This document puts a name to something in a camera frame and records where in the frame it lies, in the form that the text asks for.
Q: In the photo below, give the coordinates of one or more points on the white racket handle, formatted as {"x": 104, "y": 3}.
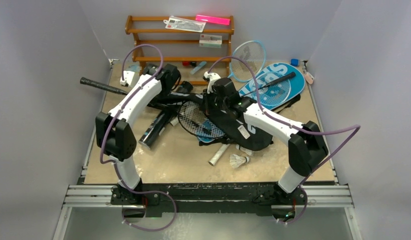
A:
{"x": 218, "y": 154}

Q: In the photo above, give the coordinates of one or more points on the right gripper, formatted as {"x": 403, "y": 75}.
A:
{"x": 211, "y": 108}

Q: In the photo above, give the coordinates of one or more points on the red black small object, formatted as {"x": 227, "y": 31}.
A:
{"x": 189, "y": 63}

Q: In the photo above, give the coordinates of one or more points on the blue racket bag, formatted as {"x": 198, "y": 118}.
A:
{"x": 279, "y": 67}

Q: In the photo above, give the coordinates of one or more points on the small pink white object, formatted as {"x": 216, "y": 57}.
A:
{"x": 309, "y": 78}

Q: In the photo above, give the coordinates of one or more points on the light blue badminton racket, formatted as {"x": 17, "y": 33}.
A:
{"x": 253, "y": 54}

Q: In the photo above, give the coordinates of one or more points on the wooden shelf rack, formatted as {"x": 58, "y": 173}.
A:
{"x": 178, "y": 45}

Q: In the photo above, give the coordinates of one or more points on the light blue strip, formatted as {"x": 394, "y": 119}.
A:
{"x": 197, "y": 67}

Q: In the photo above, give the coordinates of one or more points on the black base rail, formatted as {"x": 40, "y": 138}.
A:
{"x": 260, "y": 198}

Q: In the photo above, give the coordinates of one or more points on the white green box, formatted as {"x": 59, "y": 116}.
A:
{"x": 210, "y": 41}

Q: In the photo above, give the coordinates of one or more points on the white shuttlecock near bag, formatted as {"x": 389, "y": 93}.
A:
{"x": 249, "y": 152}

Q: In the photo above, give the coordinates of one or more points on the light blue packaged item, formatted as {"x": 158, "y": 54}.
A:
{"x": 134, "y": 68}

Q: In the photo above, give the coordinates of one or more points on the white blister package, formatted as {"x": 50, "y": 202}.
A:
{"x": 183, "y": 24}

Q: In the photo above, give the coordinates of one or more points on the black shuttlecock tube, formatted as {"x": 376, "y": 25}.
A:
{"x": 155, "y": 128}

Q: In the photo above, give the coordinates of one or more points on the pink bar on shelf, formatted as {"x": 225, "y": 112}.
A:
{"x": 213, "y": 19}

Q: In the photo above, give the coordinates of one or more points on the small blue cube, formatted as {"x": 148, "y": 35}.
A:
{"x": 295, "y": 62}

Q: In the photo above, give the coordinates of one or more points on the black Crossway racket bag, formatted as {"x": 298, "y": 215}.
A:
{"x": 234, "y": 127}

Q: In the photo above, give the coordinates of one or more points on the black badminton racket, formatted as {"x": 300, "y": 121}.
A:
{"x": 189, "y": 115}

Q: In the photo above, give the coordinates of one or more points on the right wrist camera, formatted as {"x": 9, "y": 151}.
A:
{"x": 211, "y": 78}

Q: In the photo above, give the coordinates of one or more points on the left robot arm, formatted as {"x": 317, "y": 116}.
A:
{"x": 114, "y": 134}

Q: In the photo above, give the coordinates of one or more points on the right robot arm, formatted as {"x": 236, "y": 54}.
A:
{"x": 248, "y": 122}

